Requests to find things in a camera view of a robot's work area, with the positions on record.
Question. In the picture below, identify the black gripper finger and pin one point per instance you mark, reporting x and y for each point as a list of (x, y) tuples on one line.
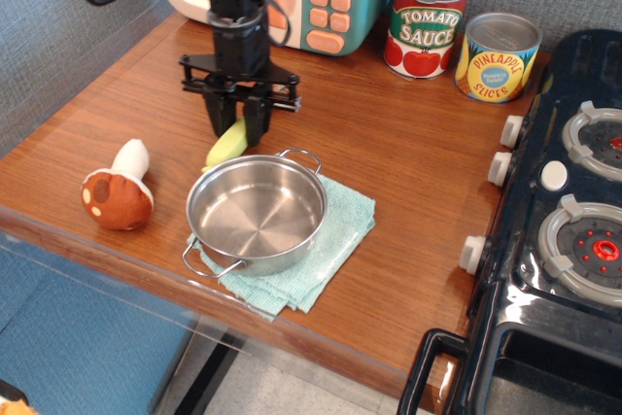
[(257, 115), (221, 109)]

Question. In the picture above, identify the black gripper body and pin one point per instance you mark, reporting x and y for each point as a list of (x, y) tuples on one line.
[(242, 54)]

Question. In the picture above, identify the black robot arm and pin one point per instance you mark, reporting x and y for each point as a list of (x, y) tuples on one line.
[(237, 9)]

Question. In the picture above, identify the silver steel pot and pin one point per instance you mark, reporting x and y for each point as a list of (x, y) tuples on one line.
[(256, 215)]

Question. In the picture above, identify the plush brown mushroom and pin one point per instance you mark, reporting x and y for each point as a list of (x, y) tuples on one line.
[(116, 198)]

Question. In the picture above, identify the teal folded cloth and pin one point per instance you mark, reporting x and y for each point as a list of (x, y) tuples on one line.
[(349, 219)]

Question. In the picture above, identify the tomato sauce can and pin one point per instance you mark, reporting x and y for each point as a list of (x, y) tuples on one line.
[(421, 36)]

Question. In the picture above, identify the pineapple slices can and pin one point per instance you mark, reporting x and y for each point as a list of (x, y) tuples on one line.
[(497, 56)]

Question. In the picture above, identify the black toy stove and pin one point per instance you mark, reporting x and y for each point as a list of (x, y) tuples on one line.
[(544, 333)]

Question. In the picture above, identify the orange plush toy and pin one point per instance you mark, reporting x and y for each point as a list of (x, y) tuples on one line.
[(16, 407)]

